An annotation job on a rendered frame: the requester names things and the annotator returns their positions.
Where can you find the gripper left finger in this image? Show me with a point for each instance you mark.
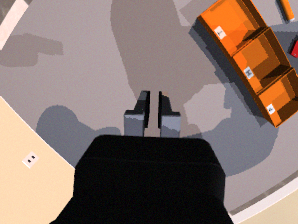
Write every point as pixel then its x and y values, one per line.
pixel 135 121

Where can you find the red usb stick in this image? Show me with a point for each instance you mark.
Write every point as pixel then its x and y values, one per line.
pixel 294 49

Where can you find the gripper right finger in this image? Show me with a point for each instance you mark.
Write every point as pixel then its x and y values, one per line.
pixel 168 122

